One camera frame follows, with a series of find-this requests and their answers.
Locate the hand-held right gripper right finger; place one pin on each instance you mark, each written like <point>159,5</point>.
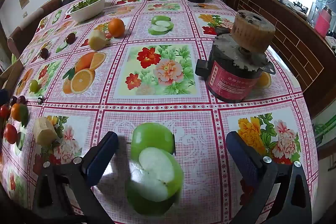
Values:
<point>244,153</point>

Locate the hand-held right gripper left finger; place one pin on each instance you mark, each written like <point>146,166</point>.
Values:
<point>102,155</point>

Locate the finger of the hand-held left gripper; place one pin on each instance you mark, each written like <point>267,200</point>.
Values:
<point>3,97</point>

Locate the red tomato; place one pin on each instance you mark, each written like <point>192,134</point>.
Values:
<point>10,134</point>
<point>4,111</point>

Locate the tangerine with green leaf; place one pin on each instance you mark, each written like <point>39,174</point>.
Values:
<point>17,111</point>

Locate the cardboard box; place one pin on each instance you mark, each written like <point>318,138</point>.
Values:
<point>11,74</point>

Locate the green grape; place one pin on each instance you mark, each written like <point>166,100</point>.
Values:
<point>34,85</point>

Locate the peeled sugarcane piece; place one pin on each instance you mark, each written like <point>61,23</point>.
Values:
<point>96,40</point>
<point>44,130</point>

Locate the dark red plum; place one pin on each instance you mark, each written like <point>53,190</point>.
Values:
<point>44,53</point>
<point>70,38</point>

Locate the plain tangerine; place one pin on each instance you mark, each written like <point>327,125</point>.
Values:
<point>116,27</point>

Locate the red label electric motor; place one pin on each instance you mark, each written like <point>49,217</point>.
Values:
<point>231,77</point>

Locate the brown armchair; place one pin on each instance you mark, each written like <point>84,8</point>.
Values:
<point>50,5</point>

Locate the white bowl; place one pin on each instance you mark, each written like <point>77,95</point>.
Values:
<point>86,13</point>

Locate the wooden brick pattern counter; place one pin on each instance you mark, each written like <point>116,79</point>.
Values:
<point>288,35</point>

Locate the leafy greens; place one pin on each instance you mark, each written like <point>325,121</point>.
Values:
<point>89,1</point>

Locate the pink plastic container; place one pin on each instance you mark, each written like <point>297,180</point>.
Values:
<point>322,23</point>

